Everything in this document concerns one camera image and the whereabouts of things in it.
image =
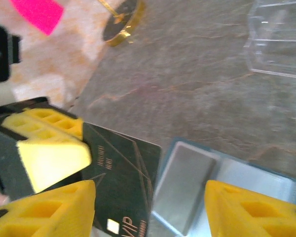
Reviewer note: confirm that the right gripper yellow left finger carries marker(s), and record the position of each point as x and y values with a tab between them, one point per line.
51	214

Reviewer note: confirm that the black VIP card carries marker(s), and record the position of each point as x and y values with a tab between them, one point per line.
123	172

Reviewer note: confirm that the blue leather card holder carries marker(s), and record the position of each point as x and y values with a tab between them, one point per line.
182	177

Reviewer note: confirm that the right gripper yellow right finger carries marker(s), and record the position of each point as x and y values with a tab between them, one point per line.
249	217

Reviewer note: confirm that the clear acrylic card stand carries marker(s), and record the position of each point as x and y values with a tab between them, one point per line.
276	37

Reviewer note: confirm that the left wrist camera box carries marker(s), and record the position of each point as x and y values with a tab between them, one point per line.
0	54

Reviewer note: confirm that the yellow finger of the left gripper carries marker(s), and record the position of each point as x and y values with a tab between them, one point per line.
59	121
51	163

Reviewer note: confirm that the large pink egg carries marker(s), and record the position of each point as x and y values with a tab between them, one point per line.
39	12

